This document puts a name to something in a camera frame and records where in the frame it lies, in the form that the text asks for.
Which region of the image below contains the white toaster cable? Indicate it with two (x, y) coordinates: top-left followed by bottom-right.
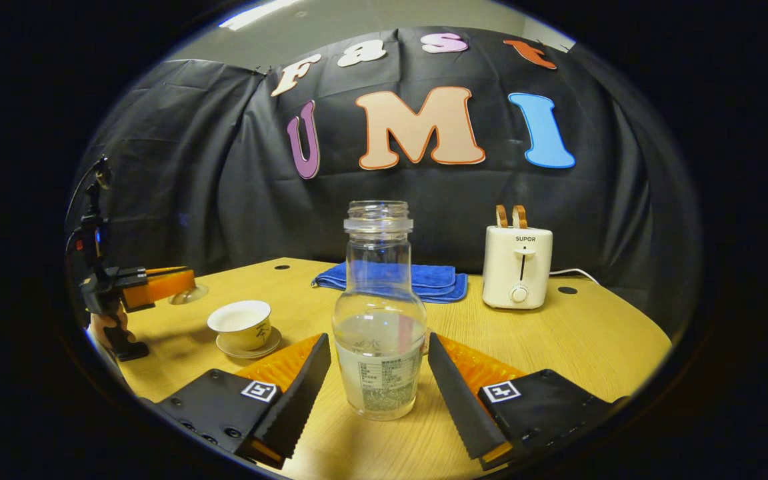
(549, 268), (601, 285)

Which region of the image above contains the cream ceramic teacup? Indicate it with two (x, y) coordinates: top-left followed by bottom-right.
(207, 300), (272, 351)

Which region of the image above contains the black backdrop cloth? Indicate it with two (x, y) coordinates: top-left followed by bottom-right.
(74, 27), (701, 337)

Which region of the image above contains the cream toaster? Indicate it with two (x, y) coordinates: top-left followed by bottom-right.
(482, 225), (553, 310)

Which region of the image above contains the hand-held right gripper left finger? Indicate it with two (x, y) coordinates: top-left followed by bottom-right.
(155, 333), (332, 467)

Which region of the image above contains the folded blue towel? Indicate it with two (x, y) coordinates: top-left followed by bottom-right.
(311, 261), (469, 304)

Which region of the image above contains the cream teacup lid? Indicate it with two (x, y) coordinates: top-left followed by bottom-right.
(169, 283), (209, 305)

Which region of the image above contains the clear glass water bottle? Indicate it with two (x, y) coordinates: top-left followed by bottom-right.
(332, 201), (427, 421)

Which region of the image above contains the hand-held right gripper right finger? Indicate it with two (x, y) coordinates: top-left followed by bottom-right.
(428, 332), (628, 469)

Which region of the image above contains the cream ceramic saucer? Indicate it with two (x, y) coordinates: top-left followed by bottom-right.
(216, 325), (282, 359)

